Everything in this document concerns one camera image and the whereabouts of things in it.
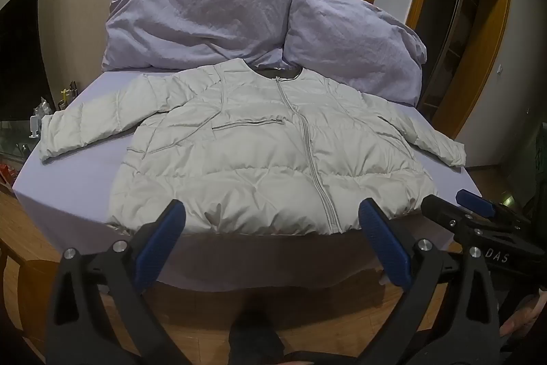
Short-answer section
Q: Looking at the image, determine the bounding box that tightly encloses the wide lilac pillow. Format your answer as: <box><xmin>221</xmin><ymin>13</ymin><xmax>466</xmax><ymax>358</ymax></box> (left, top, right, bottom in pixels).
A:
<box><xmin>102</xmin><ymin>0</ymin><xmax>293</xmax><ymax>71</ymax></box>

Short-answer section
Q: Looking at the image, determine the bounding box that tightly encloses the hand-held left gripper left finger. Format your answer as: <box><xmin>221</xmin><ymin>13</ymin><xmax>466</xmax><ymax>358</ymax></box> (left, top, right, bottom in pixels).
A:
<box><xmin>47</xmin><ymin>199</ymin><xmax>191</xmax><ymax>365</ymax></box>

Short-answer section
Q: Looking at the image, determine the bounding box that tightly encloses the bed with lilac sheet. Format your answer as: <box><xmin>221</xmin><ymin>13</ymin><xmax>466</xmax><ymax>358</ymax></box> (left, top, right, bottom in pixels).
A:
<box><xmin>12</xmin><ymin>61</ymin><xmax>481</xmax><ymax>291</ymax></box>

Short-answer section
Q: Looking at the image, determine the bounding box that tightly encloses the dark window pane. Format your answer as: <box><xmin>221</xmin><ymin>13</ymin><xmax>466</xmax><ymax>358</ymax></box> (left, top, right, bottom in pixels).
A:
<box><xmin>0</xmin><ymin>0</ymin><xmax>53</xmax><ymax>122</ymax></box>

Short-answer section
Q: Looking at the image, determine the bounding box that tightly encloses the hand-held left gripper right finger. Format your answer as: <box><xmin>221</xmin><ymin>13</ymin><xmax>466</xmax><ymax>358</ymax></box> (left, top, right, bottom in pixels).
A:
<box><xmin>358</xmin><ymin>197</ymin><xmax>501</xmax><ymax>365</ymax></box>

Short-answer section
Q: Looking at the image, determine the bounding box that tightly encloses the wooden wardrobe frame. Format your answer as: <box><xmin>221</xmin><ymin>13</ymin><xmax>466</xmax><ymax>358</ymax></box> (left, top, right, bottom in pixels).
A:
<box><xmin>421</xmin><ymin>0</ymin><xmax>513</xmax><ymax>140</ymax></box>

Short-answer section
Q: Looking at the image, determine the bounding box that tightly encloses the person's right hand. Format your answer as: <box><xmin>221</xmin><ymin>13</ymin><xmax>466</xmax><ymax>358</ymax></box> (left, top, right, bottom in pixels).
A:
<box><xmin>499</xmin><ymin>290</ymin><xmax>547</xmax><ymax>339</ymax></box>

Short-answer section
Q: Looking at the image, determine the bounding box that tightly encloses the beige puffer jacket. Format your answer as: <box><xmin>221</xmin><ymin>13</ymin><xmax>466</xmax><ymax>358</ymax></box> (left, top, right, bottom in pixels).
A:
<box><xmin>39</xmin><ymin>58</ymin><xmax>467</xmax><ymax>236</ymax></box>

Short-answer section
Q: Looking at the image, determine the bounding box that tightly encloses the narrow lilac pillow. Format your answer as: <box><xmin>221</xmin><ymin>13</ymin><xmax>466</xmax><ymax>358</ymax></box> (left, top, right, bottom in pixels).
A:
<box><xmin>283</xmin><ymin>0</ymin><xmax>428</xmax><ymax>107</ymax></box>

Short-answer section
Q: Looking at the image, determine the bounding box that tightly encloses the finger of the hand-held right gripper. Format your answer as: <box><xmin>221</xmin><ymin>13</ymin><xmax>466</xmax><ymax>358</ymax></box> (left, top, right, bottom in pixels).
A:
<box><xmin>456</xmin><ymin>189</ymin><xmax>533</xmax><ymax>225</ymax></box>
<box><xmin>421</xmin><ymin>195</ymin><xmax>531</xmax><ymax>251</ymax></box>

